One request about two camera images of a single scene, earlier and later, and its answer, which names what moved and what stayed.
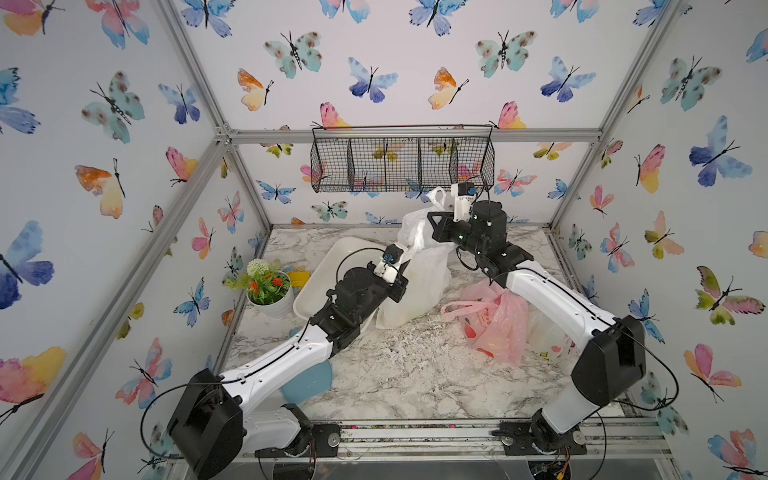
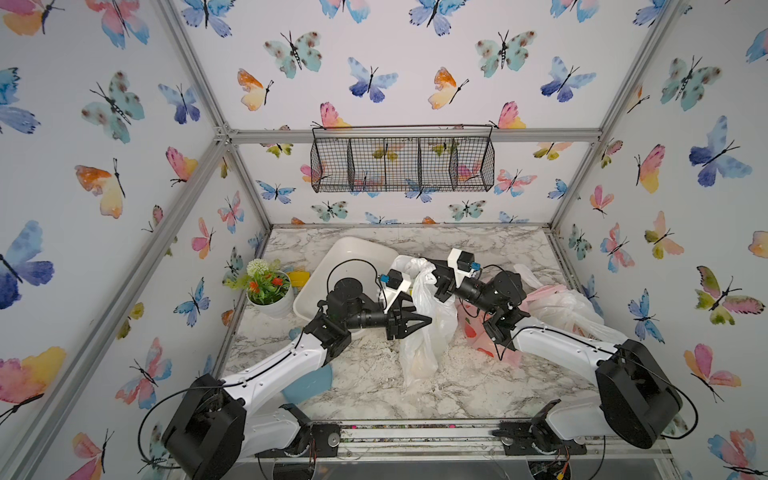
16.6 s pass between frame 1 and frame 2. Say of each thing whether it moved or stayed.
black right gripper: moved
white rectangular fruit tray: stayed
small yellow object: stayed
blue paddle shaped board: stayed
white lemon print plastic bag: moved
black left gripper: moved
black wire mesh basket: stayed
